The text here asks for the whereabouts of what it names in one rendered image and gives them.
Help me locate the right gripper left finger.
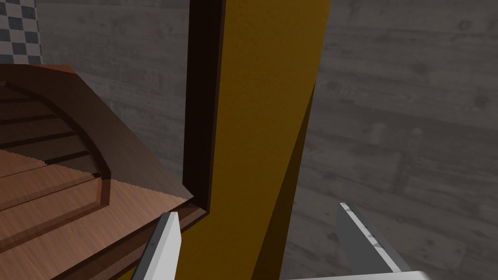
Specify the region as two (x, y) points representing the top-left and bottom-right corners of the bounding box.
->
(131, 211), (182, 280)

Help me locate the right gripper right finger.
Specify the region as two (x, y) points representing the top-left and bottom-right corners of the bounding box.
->
(335, 202), (412, 275)

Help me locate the brown wooden door leaf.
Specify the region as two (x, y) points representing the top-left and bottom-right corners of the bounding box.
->
(0, 64), (207, 280)

